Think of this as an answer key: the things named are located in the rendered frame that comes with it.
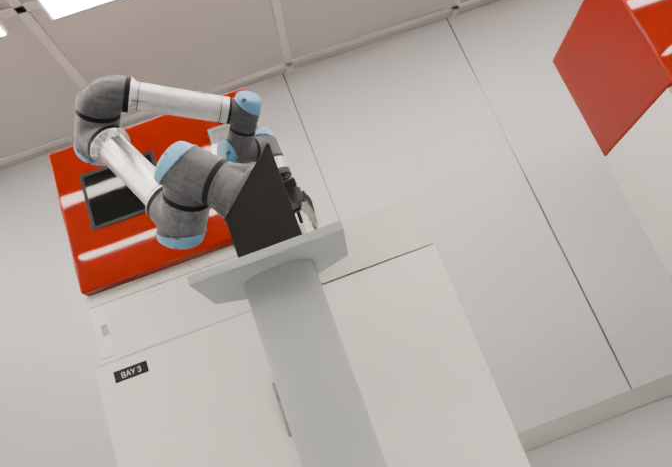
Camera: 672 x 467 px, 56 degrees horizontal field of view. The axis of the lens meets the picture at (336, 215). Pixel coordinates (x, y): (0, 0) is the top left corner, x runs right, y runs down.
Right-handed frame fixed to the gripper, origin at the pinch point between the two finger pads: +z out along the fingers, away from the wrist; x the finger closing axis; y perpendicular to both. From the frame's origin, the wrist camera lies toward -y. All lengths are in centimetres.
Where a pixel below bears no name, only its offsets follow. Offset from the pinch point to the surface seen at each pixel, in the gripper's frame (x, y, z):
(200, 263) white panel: 37, 58, -24
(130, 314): 53, -4, 3
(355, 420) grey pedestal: 10, -43, 54
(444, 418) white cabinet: -11, -5, 62
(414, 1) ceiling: -139, 168, -167
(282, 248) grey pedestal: 10, -53, 19
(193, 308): 36.6, -4.5, 8.8
